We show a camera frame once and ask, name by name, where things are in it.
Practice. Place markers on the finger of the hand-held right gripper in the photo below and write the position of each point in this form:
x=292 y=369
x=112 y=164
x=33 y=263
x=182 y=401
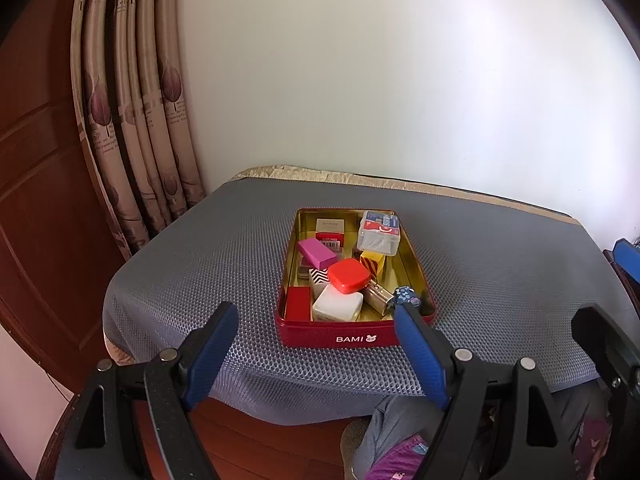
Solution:
x=600 y=335
x=629 y=260

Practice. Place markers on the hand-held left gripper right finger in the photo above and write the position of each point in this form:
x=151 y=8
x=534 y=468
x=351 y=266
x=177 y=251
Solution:
x=422 y=355

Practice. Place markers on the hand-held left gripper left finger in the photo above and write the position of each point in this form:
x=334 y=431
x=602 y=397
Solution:
x=210 y=355

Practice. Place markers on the small blue patterned item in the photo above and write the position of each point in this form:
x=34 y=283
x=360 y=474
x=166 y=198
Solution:
x=406 y=296

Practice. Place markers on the long beige box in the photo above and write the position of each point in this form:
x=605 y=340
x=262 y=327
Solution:
x=379 y=297

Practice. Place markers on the white charger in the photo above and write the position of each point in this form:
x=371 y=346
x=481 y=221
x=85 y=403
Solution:
x=337 y=305

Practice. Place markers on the red square block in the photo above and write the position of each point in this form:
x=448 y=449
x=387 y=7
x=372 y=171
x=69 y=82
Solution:
x=299 y=305

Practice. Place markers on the red tin box gold inside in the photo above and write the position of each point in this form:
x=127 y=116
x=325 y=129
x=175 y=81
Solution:
x=320 y=337

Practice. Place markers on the yellow red striped box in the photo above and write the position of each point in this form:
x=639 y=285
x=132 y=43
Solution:
x=372 y=262

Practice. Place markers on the red rounded plastic case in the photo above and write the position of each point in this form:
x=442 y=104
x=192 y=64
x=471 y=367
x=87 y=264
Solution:
x=349 y=276

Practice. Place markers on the black white chevron box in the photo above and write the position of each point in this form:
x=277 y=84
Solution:
x=319 y=280

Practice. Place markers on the clear box red contents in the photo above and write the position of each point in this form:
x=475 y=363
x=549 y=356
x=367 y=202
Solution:
x=304 y=267

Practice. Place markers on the clear box blue red cards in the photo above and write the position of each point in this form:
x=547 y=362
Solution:
x=380 y=232

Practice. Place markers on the pink block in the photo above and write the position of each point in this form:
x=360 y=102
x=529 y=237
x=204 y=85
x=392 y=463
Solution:
x=317 y=252

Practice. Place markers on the brown red carton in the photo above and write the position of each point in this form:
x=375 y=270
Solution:
x=330 y=230

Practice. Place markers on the person's grey trouser leg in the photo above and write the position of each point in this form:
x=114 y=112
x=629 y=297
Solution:
x=400 y=425

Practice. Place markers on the purple garment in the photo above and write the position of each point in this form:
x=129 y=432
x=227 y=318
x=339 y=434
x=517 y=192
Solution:
x=395 y=460

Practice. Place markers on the grey slipper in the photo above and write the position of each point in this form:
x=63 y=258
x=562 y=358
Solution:
x=352 y=440

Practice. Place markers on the brown wooden door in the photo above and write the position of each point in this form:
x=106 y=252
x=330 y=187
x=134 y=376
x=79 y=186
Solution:
x=45 y=210

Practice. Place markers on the beige leaf print curtain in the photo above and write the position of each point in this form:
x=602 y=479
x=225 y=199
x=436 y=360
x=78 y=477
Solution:
x=135 y=110

